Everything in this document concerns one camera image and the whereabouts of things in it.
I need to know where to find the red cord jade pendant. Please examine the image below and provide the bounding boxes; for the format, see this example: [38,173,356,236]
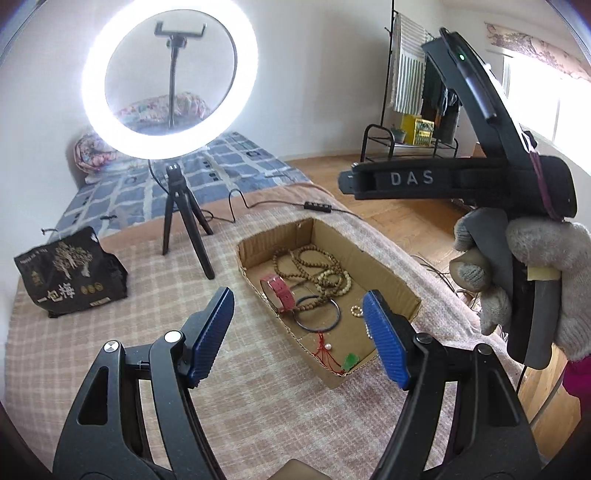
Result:
[312,332,361,375]

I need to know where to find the white pearl necklace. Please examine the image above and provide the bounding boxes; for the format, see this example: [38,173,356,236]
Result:
[348,303,376,340]

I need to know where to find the dark blue bangle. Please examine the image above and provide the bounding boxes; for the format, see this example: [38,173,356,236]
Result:
[293,295,342,333]

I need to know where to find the long brown bead necklace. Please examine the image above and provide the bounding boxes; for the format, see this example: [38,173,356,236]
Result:
[270,244,355,305]

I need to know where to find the pink sleeve forearm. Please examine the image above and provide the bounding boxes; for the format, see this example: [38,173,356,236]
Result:
[563,356,591,412]

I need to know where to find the right hand in grey glove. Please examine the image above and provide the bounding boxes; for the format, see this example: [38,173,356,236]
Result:
[450,208,590,370]

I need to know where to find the dark hanging clothes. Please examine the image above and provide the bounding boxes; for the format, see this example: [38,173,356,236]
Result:
[421,55,462,144]

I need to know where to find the yellow box on rack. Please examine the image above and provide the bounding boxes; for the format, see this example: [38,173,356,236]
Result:
[401,114,435,147]

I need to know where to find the pink plaid blanket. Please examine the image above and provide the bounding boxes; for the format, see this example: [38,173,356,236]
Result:
[4,184,523,480]

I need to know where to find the cardboard box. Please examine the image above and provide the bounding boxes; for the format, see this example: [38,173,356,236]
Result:
[238,218,421,389]

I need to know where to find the black snack bag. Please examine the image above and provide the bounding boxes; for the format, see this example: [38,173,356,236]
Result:
[14,227,128,318]

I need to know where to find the black clothes rack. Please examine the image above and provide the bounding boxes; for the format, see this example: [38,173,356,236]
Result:
[360,1,459,163]

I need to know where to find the striped hanging towel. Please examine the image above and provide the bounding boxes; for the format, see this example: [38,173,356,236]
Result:
[390,13,432,116]

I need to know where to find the black tripod stand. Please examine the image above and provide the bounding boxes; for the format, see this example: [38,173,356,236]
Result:
[162,163,215,280]

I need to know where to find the blue checked bed sheet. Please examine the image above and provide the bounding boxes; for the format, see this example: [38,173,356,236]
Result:
[49,132,308,241]

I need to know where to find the folded floral quilt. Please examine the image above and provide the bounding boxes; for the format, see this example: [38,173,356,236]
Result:
[73,92,211,176]

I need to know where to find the black phone holder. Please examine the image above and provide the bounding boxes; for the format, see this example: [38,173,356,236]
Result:
[154,21,206,131]

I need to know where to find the black ring light cable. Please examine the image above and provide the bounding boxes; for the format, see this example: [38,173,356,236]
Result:
[147,158,362,222]

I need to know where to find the white ring light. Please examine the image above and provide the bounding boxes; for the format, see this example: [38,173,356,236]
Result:
[80,1,259,160]

